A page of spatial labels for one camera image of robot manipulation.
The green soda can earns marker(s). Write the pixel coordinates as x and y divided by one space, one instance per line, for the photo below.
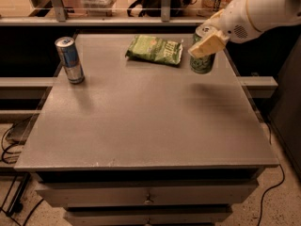
204 64

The blue silver redbull can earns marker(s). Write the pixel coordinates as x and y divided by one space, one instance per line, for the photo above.
69 57

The green chip bag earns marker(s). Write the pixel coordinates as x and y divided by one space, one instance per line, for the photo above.
156 50

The grey drawer cabinet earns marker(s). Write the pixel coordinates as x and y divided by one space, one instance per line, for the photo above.
134 128

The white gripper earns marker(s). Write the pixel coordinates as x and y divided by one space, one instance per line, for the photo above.
233 22

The black bag background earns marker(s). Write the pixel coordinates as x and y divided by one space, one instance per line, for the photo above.
155 8

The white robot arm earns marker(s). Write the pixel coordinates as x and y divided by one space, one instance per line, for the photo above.
268 14

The round drawer knob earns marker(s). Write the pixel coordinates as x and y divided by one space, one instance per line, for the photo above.
148 200

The metal shelf rail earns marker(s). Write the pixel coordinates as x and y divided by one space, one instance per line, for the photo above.
72 13

